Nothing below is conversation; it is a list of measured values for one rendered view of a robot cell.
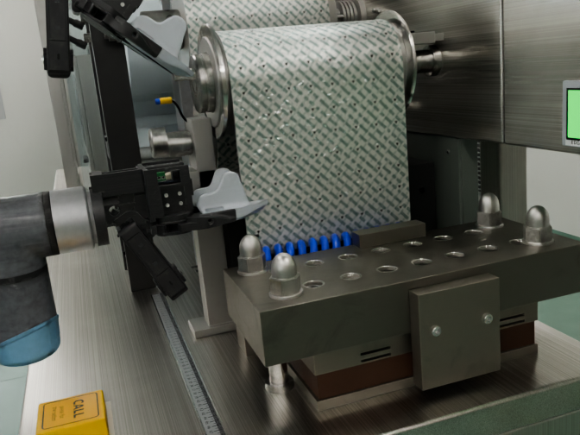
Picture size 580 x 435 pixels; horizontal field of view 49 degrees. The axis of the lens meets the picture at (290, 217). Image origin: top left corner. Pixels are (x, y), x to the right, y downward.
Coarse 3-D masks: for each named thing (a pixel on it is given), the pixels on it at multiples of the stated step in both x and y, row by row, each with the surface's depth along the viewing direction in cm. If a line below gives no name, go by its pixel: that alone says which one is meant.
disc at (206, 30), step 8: (208, 24) 79; (200, 32) 83; (208, 32) 79; (200, 40) 84; (216, 40) 76; (216, 48) 76; (216, 56) 77; (224, 72) 76; (224, 80) 76; (224, 88) 76; (224, 96) 76; (224, 104) 77; (224, 112) 78; (224, 120) 78; (216, 128) 83; (224, 128) 79; (216, 136) 84
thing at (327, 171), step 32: (256, 128) 79; (288, 128) 81; (320, 128) 82; (352, 128) 84; (384, 128) 85; (256, 160) 80; (288, 160) 81; (320, 160) 83; (352, 160) 84; (384, 160) 86; (256, 192) 81; (288, 192) 82; (320, 192) 84; (352, 192) 85; (384, 192) 87; (256, 224) 82; (288, 224) 83; (320, 224) 85; (352, 224) 86; (384, 224) 88
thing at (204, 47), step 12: (204, 48) 82; (216, 72) 77; (228, 72) 77; (216, 84) 78; (228, 84) 78; (216, 96) 79; (228, 96) 78; (216, 108) 80; (228, 108) 79; (216, 120) 82; (228, 120) 81
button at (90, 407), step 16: (64, 400) 71; (80, 400) 70; (96, 400) 70; (48, 416) 68; (64, 416) 67; (80, 416) 67; (96, 416) 67; (48, 432) 65; (64, 432) 65; (80, 432) 66; (96, 432) 66
